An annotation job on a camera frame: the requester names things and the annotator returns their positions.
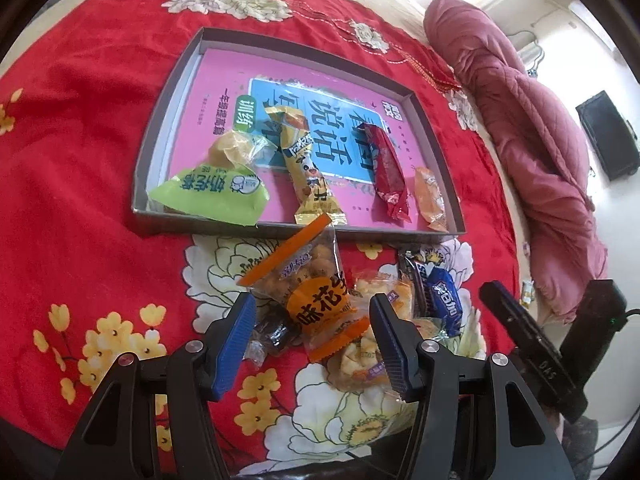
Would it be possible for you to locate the blue cookie packet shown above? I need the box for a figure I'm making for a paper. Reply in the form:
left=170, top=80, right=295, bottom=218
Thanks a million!
left=422, top=260, right=463, bottom=338

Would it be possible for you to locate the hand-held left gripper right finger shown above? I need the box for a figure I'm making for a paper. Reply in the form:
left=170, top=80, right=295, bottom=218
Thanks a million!
left=368, top=292, right=576, bottom=480

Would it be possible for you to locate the clear cracker packet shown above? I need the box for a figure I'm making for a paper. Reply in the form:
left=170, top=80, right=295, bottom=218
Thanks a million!
left=327, top=270, right=416, bottom=393

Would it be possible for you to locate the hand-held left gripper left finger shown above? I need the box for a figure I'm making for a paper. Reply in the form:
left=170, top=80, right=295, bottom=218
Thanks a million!
left=52, top=291, right=258, bottom=480

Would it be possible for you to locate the clear green-print snack packet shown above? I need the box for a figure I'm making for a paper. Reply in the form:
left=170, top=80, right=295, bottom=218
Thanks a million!
left=415, top=315, right=451, bottom=343

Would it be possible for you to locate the white metal rack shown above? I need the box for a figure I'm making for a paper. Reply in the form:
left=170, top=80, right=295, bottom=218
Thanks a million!
left=515, top=35, right=546, bottom=78

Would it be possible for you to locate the green snack packet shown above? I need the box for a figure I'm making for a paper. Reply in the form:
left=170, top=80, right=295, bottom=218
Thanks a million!
left=147, top=162, right=270, bottom=228

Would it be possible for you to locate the yellow snack bar packet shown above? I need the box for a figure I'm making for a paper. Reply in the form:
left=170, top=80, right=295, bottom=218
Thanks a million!
left=264, top=105, right=348, bottom=227

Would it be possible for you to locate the small orange clear packet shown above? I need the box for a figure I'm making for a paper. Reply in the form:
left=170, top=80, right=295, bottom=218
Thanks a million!
left=414, top=166, right=449, bottom=233

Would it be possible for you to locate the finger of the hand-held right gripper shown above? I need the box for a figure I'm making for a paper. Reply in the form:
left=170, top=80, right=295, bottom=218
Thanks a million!
left=479, top=281, right=588, bottom=423

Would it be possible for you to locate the beige bed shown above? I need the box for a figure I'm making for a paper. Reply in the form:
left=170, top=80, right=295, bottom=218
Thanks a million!
left=250, top=0, right=561, bottom=331

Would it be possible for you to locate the red snack packet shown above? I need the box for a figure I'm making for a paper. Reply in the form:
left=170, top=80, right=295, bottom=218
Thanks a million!
left=361, top=122, right=412, bottom=223

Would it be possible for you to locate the pink book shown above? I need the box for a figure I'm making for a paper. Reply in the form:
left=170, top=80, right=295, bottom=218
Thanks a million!
left=150, top=46, right=456, bottom=233

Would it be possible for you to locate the red floral blanket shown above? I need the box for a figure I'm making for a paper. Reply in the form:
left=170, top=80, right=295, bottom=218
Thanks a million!
left=0, top=0, right=521, bottom=480

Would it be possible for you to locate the dark candy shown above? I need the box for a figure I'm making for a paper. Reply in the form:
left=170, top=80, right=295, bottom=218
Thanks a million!
left=245, top=317, right=296, bottom=371

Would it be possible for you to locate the grey shallow cardboard box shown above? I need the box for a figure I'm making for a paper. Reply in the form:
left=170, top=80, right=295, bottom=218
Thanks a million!
left=131, top=27, right=466, bottom=241

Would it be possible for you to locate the pink quilt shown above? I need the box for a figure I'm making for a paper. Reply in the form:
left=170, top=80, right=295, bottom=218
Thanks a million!
left=423, top=0, right=608, bottom=321

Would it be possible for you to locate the orange striped peanut packet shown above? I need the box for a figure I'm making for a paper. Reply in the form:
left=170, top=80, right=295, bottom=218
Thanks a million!
left=239, top=212, right=372, bottom=365

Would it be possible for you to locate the black television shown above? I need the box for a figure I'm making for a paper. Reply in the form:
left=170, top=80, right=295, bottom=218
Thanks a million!
left=575, top=90, right=640, bottom=181

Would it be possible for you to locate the brown chocolate bar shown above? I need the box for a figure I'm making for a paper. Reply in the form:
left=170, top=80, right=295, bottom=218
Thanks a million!
left=397, top=247, right=441, bottom=318

